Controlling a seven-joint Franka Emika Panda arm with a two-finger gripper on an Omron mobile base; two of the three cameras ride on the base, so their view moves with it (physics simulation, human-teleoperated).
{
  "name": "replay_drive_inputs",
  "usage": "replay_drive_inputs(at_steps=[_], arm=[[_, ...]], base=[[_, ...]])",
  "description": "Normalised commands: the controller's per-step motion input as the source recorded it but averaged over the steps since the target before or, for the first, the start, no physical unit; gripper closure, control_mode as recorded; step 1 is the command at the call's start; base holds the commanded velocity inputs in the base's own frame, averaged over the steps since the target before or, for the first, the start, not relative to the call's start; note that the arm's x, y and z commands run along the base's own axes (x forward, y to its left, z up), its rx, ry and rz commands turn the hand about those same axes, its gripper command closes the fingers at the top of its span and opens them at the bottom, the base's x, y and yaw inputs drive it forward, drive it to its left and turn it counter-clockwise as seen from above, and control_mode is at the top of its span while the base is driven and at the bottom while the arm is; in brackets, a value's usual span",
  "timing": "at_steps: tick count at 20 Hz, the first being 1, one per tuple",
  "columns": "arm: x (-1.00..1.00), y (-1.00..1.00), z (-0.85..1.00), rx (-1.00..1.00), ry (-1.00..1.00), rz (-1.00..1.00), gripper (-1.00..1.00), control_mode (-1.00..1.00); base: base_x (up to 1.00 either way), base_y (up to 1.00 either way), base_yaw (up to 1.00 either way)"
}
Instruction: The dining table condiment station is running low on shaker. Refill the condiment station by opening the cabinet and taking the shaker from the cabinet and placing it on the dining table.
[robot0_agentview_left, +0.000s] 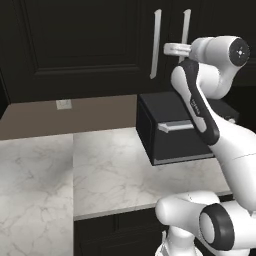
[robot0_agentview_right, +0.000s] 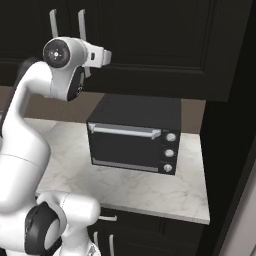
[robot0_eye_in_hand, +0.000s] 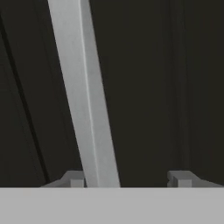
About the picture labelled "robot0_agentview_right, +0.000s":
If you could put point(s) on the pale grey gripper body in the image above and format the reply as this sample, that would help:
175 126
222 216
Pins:
107 57

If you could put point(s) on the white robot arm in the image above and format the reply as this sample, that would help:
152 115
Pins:
23 156

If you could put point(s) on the tall black cabinet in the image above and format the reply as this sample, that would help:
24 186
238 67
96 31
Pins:
226 150

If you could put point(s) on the black base cabinet door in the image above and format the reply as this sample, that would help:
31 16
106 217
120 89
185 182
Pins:
95 240
150 245

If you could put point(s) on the black toaster oven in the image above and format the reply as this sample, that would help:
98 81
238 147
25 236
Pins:
133 133

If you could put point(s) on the white toaster oven knob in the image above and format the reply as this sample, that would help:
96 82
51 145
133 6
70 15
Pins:
168 167
169 153
171 137

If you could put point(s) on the black drawer front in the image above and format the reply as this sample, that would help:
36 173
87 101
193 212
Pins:
156 225

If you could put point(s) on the wide black wall cabinet door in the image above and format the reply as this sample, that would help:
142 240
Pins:
153 43

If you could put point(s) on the narrow black wall cabinet door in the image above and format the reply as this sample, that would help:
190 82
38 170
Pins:
20 30

